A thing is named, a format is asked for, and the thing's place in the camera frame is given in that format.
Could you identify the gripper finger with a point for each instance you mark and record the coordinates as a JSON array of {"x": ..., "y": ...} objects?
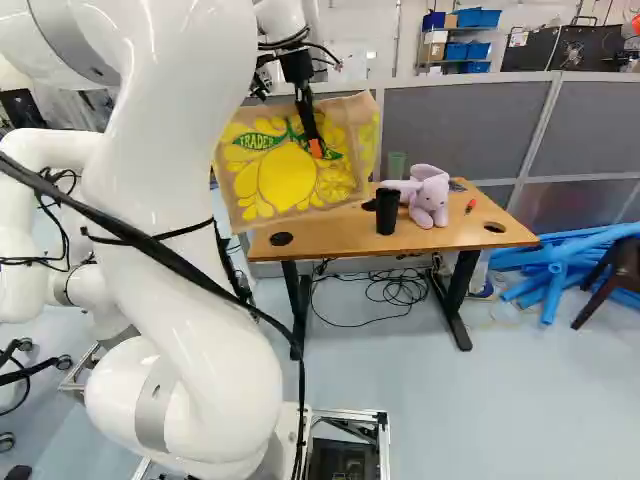
[{"x": 308, "y": 120}]

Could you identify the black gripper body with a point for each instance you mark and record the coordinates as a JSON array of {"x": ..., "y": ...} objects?
[{"x": 296, "y": 66}]

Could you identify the brown paper bag lemon print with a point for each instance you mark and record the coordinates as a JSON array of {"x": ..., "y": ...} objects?
[{"x": 285, "y": 175}]

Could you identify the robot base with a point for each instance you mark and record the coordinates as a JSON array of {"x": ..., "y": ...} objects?
[{"x": 350, "y": 417}]

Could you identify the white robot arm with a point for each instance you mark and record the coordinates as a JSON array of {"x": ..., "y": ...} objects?
[{"x": 165, "y": 150}]

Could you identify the green translucent cup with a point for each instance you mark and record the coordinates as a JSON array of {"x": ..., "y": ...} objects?
[{"x": 398, "y": 165}]

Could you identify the black tumbler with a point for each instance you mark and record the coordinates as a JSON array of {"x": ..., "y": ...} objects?
[{"x": 386, "y": 212}]

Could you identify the purple plush elephant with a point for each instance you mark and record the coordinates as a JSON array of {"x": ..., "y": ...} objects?
[{"x": 429, "y": 197}]

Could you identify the grey office partition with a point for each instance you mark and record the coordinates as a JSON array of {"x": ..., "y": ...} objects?
[{"x": 460, "y": 130}]

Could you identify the small dark patterned item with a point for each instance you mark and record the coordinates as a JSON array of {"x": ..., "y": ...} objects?
[{"x": 457, "y": 186}]

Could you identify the wooden table with black legs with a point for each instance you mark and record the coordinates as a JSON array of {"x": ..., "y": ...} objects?
[{"x": 440, "y": 235}]

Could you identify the red screwdriver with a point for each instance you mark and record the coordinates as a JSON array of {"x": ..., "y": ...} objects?
[{"x": 470, "y": 206}]

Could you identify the blue foam tubes pile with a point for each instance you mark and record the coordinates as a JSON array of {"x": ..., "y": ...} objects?
[{"x": 550, "y": 260}]

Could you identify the white robot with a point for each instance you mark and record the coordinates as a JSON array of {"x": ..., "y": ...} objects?
[{"x": 30, "y": 200}]

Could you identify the dark wooden chair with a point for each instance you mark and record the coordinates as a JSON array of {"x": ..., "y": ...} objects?
[{"x": 607, "y": 280}]

